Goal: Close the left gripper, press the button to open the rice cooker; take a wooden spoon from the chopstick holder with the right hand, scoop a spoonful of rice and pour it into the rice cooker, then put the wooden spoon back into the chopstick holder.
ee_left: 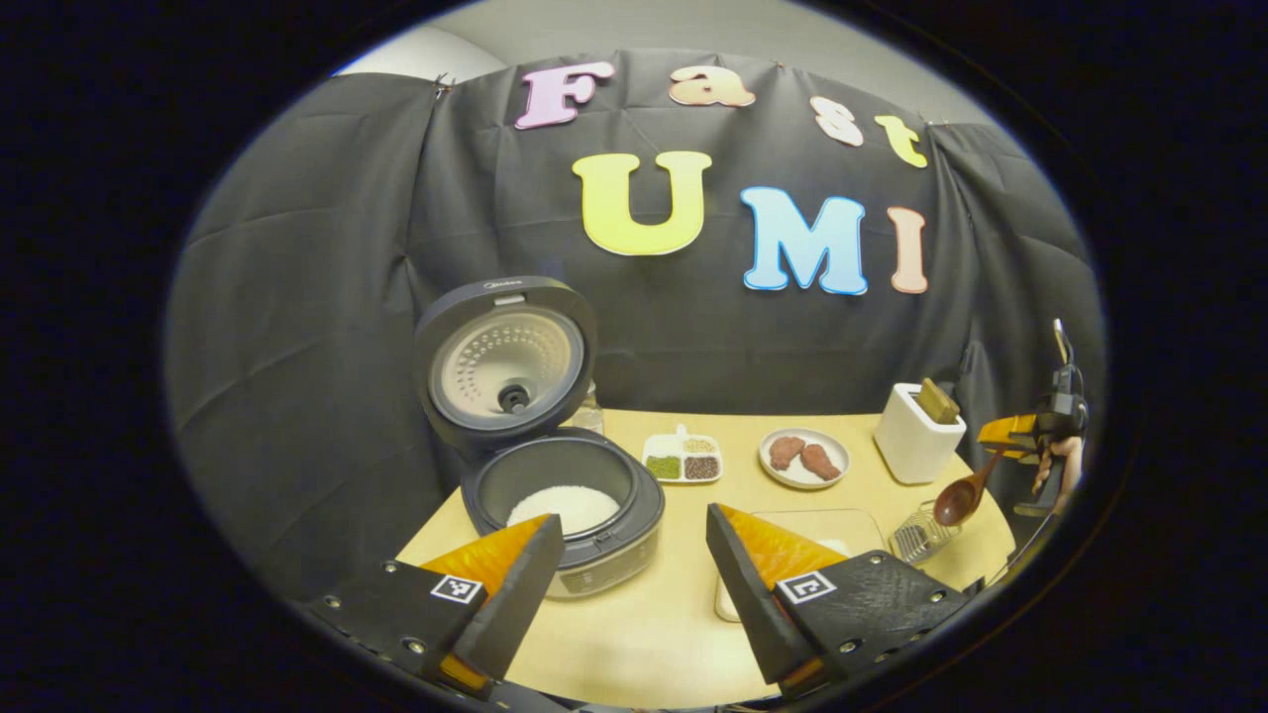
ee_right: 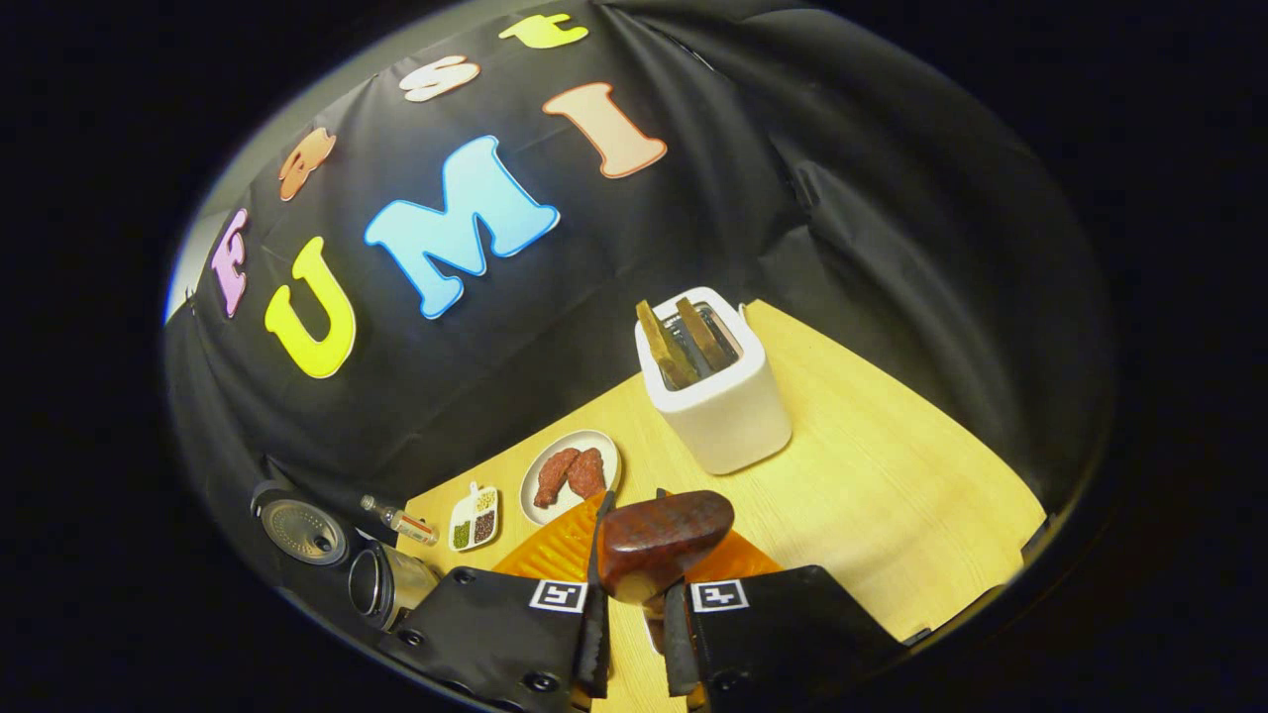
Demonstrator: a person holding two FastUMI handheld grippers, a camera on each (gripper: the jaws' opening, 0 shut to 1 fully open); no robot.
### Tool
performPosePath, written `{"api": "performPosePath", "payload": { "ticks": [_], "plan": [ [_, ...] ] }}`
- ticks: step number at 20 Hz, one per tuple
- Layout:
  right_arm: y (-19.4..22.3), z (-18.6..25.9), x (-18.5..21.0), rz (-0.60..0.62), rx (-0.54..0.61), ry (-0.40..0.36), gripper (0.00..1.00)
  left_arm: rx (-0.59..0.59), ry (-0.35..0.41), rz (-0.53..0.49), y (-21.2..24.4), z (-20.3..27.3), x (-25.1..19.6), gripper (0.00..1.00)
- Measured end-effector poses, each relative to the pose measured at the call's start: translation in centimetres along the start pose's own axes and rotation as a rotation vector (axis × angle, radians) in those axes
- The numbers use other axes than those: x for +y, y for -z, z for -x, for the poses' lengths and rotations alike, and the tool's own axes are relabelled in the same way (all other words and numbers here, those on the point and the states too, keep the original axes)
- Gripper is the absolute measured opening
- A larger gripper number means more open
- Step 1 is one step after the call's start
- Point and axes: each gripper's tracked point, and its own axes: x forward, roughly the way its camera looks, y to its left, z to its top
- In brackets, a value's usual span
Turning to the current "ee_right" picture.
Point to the brown wooden spoon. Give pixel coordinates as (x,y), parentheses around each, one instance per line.
(664,540)

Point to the black backdrop cloth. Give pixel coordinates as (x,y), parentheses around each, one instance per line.
(842,198)

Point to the white divided bean dish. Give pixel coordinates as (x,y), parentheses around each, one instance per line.
(474,520)

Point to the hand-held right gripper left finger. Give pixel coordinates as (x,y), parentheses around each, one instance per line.
(495,634)

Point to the white toaster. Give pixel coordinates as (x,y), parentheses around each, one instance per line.
(728,416)

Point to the red meat piece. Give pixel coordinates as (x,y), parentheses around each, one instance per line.
(555,475)
(588,473)

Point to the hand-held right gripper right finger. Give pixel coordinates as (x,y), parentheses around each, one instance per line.
(783,634)

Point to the grey and white rice cooker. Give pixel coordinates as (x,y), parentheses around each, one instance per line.
(396,584)

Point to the white round plate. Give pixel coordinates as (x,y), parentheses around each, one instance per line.
(606,451)

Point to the brown toast slice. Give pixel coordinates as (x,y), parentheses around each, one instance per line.
(662,347)
(703,335)

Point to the small clear glass bottle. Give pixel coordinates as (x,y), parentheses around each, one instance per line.
(406,523)

